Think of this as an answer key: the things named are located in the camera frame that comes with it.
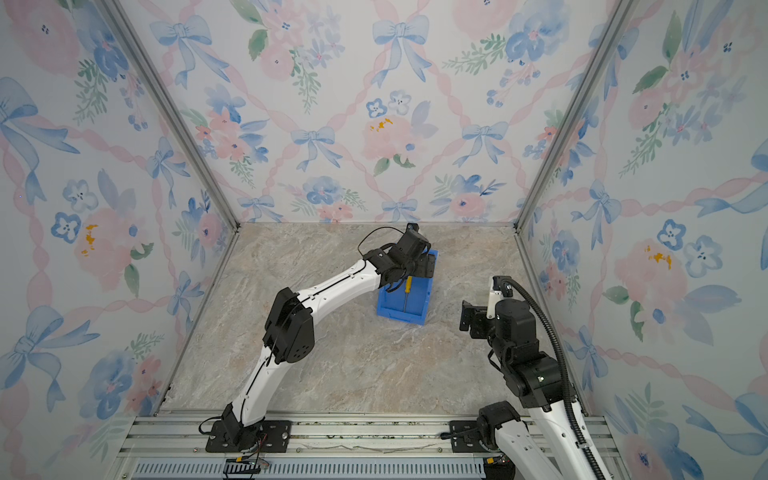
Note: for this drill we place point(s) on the aluminium rail frame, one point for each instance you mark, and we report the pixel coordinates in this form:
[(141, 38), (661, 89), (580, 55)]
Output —
[(329, 446)]

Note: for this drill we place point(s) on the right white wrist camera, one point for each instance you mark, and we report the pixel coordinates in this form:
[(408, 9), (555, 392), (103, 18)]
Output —
[(496, 294)]

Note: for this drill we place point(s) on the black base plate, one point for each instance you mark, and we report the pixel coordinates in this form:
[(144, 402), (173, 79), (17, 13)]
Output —
[(465, 437), (269, 436)]

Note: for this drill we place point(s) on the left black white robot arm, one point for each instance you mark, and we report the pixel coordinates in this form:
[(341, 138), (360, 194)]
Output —
[(290, 332)]

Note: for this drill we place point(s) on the yellow handled screwdriver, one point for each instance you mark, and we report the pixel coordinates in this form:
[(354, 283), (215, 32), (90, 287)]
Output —
[(407, 290)]

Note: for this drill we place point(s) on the aluminium corner post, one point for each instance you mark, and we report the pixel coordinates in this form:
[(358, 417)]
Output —
[(607, 42), (117, 19)]

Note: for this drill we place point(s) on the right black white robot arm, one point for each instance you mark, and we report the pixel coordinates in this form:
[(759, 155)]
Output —
[(540, 382)]

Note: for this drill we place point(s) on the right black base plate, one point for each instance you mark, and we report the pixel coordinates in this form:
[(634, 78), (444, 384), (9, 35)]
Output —
[(465, 437)]

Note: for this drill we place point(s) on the right aluminium corner post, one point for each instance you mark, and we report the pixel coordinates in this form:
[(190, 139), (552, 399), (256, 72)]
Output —
[(607, 42)]

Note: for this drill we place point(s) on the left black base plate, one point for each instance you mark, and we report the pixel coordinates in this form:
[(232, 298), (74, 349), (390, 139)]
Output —
[(269, 436)]

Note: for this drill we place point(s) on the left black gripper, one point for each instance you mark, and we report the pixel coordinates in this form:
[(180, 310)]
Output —
[(423, 271)]

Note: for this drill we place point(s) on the blue plastic bin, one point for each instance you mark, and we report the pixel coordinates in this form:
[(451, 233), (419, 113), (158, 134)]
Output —
[(410, 302)]

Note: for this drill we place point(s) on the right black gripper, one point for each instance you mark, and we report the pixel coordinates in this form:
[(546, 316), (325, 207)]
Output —
[(480, 319)]

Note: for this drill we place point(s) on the left aluminium corner post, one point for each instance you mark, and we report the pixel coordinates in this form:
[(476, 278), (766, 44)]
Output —
[(117, 19)]

